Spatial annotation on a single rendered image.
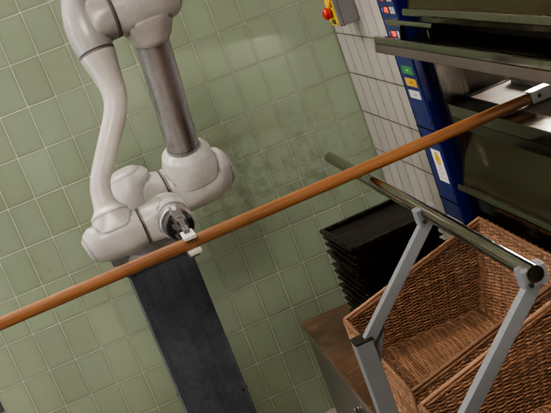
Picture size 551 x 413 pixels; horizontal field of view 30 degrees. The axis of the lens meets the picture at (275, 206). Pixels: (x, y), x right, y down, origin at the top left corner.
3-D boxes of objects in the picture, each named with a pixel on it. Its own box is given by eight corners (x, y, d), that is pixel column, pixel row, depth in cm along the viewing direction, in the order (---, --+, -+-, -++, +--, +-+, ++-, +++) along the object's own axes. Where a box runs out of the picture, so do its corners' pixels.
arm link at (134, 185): (118, 241, 321) (91, 177, 315) (171, 217, 325) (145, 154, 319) (127, 251, 306) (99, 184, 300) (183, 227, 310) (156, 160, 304)
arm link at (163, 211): (196, 227, 268) (200, 232, 263) (164, 241, 267) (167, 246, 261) (184, 196, 266) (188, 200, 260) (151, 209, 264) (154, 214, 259)
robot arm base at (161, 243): (111, 262, 323) (103, 246, 321) (175, 233, 327) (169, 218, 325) (118, 276, 305) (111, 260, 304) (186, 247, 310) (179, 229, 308)
